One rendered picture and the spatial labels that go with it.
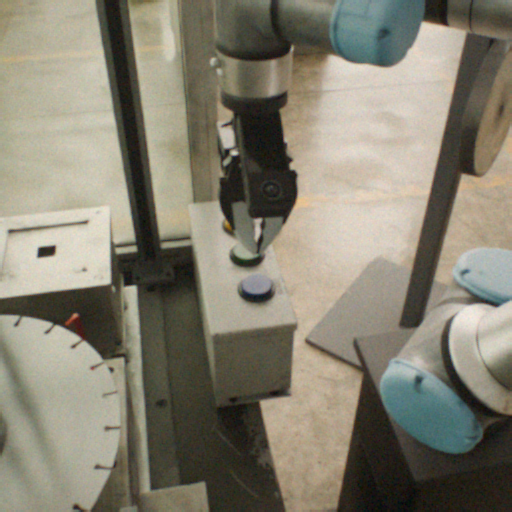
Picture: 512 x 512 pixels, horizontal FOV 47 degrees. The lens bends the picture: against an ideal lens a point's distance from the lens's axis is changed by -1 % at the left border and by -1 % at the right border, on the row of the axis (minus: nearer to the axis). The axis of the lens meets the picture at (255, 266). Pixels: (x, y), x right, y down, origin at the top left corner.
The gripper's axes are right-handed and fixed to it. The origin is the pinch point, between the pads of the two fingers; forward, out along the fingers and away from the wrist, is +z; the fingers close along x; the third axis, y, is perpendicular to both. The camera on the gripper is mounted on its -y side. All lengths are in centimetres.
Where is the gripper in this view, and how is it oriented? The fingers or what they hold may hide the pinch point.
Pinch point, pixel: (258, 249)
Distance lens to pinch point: 73.0
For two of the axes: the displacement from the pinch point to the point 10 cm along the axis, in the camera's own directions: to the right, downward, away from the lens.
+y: -1.9, -6.5, 7.4
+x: -9.8, 1.3, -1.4
